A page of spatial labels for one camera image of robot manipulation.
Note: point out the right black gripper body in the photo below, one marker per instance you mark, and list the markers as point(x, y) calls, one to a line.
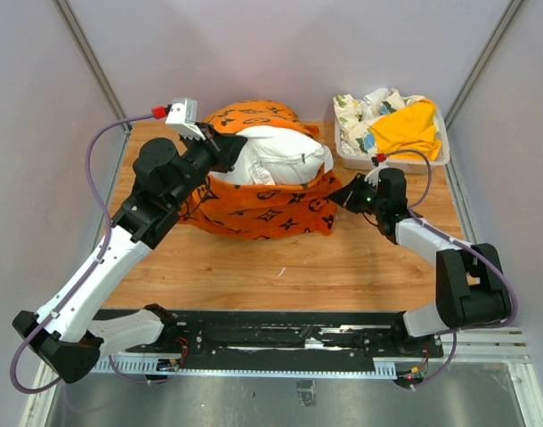
point(371, 201)

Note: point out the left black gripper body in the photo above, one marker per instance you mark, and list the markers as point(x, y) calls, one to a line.
point(199, 157)

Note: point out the white pillow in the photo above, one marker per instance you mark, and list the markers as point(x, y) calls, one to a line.
point(277, 156)

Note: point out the orange patterned pillowcase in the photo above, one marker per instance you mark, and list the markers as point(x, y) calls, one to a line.
point(261, 212)

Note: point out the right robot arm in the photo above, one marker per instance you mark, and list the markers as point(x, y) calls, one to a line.
point(471, 290)

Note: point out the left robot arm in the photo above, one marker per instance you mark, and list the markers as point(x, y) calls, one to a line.
point(64, 332)

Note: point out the white plastic basket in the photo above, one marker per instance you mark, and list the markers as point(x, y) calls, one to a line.
point(415, 166)

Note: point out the yellow cloth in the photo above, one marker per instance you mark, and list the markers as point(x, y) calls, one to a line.
point(411, 127)

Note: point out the white printed cloth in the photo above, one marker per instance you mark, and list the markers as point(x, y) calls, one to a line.
point(356, 116)

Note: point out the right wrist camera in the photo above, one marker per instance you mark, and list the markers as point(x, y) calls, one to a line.
point(378, 165)

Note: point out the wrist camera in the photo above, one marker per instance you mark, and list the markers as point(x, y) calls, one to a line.
point(181, 115)
point(378, 165)

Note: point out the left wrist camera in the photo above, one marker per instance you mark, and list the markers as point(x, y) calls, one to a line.
point(181, 115)

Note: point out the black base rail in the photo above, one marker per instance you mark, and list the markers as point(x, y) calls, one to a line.
point(284, 342)

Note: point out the left aluminium frame post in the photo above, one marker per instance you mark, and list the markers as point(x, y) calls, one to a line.
point(82, 43)

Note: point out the aluminium frame post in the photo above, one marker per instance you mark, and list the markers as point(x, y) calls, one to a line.
point(497, 35)
point(82, 43)

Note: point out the right aluminium frame post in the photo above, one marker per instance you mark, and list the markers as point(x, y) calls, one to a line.
point(497, 35)

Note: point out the white slotted cable duct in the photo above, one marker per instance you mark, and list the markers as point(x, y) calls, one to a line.
point(149, 365)

